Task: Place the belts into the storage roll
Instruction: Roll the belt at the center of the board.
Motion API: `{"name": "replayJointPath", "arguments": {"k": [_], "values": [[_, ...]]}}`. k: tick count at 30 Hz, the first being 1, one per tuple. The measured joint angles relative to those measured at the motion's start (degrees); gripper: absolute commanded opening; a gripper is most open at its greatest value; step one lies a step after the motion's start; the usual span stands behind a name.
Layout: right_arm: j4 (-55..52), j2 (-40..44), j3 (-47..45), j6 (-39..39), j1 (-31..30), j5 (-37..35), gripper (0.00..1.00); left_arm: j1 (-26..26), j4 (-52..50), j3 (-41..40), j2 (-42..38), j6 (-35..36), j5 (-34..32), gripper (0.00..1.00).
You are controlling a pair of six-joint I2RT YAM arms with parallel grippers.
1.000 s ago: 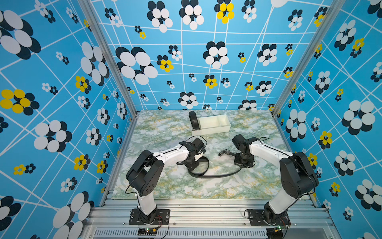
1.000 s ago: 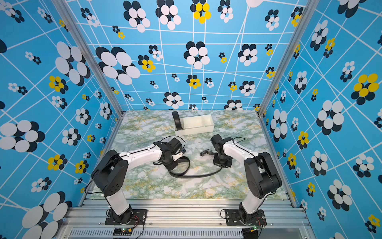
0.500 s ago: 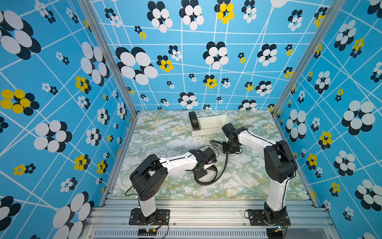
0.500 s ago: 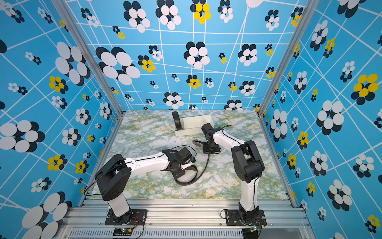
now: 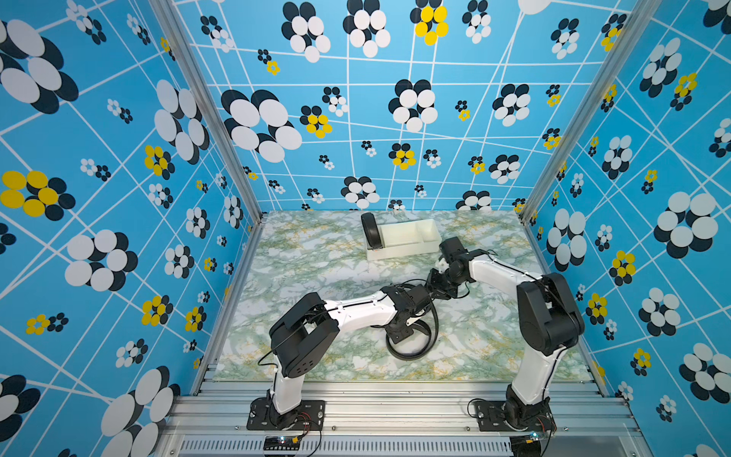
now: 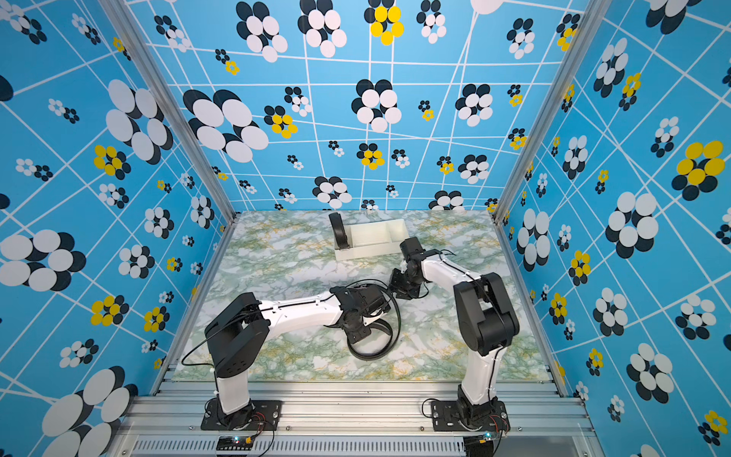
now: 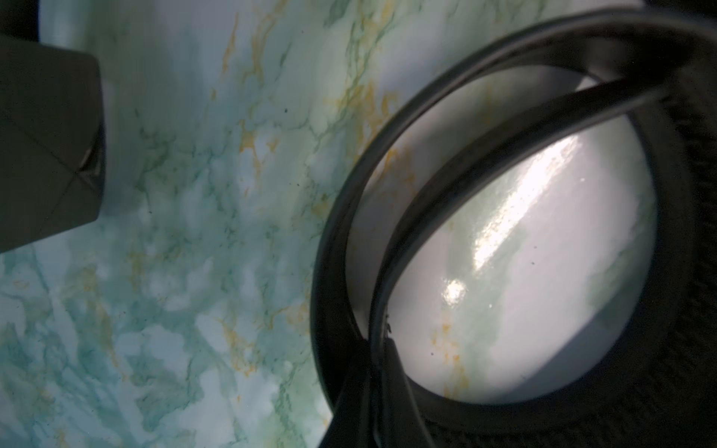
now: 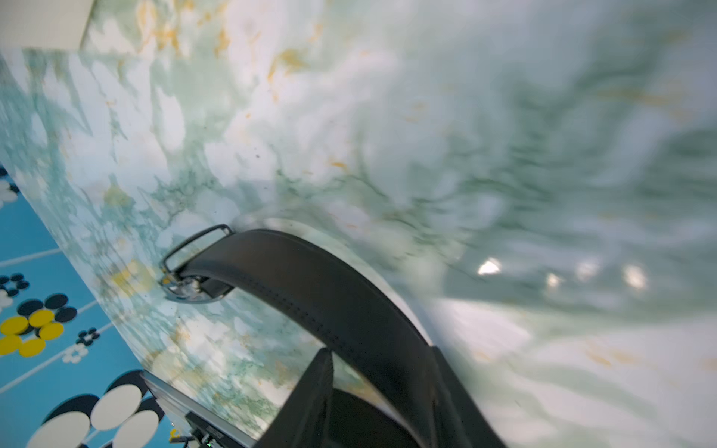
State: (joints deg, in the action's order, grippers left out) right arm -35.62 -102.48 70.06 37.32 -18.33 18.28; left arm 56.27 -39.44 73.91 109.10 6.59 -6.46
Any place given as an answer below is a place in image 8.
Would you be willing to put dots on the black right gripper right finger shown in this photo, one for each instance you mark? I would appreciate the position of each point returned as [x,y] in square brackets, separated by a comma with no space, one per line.
[457,420]

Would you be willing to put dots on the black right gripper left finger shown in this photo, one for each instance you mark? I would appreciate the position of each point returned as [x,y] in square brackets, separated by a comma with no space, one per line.
[304,419]

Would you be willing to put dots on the white plastic storage tray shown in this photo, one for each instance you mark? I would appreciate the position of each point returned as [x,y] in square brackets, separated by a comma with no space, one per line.
[44,24]

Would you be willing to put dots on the aluminium front frame rail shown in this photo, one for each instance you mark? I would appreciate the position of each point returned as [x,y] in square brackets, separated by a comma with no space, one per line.
[197,425]

